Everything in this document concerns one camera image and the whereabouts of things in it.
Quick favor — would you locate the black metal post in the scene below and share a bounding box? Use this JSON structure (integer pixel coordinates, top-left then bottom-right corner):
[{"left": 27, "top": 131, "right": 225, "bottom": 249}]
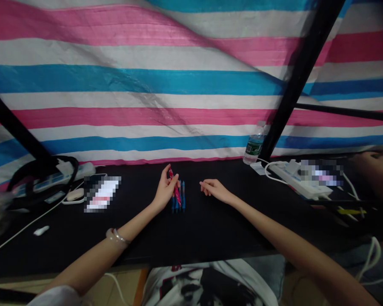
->
[{"left": 0, "top": 81, "right": 62, "bottom": 170}]

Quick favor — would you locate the red pen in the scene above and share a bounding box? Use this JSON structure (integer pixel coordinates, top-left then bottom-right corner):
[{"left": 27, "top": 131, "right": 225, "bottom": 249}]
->
[{"left": 168, "top": 168, "right": 182, "bottom": 205}]

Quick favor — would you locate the small white oval case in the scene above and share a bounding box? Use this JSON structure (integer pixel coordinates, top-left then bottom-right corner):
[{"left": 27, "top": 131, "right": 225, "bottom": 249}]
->
[{"left": 66, "top": 188, "right": 85, "bottom": 202}]

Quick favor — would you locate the person's right hand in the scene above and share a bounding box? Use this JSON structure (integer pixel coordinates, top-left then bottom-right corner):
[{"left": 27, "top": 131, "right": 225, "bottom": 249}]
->
[{"left": 199, "top": 179, "right": 233, "bottom": 204}]

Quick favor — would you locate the person's left hand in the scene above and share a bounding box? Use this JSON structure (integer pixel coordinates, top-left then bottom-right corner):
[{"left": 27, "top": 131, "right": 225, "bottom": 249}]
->
[{"left": 153, "top": 164, "right": 182, "bottom": 213}]

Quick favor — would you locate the yellow object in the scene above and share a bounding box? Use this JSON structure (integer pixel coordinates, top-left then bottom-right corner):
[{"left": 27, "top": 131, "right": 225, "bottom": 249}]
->
[{"left": 337, "top": 206, "right": 368, "bottom": 217}]

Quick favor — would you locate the white power strip with switches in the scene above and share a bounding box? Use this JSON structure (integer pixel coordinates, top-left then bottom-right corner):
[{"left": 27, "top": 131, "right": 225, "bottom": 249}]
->
[{"left": 12, "top": 161, "right": 95, "bottom": 199}]

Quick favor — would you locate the white plug adapter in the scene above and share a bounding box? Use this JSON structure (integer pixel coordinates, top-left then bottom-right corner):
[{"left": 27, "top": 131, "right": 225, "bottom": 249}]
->
[{"left": 286, "top": 159, "right": 303, "bottom": 175}]

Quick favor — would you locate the thick white cable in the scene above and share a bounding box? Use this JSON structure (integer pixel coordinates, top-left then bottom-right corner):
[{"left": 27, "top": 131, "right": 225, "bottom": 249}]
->
[{"left": 354, "top": 235, "right": 383, "bottom": 284}]

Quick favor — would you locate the clear plastic water bottle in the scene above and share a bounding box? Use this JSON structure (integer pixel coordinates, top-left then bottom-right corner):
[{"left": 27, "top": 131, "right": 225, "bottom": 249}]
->
[{"left": 242, "top": 121, "right": 269, "bottom": 166}]

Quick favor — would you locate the person's body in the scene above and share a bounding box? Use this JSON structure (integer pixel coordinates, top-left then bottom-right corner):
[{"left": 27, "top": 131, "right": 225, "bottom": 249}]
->
[{"left": 141, "top": 258, "right": 288, "bottom": 306}]

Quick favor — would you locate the black metal frame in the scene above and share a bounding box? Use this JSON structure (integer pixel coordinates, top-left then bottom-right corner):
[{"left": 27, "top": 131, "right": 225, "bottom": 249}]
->
[{"left": 257, "top": 0, "right": 383, "bottom": 164}]

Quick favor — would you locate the striped pink blue white tarp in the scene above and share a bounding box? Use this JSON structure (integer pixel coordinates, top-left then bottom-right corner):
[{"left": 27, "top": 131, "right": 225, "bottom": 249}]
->
[{"left": 0, "top": 0, "right": 383, "bottom": 192}]

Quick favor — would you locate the thin white cable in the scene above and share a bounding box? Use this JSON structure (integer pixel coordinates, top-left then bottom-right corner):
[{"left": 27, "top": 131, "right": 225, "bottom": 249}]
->
[{"left": 103, "top": 272, "right": 129, "bottom": 306}]

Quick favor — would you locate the white phone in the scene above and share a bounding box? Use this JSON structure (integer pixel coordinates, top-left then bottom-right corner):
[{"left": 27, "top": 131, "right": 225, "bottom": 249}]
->
[{"left": 83, "top": 173, "right": 122, "bottom": 213}]

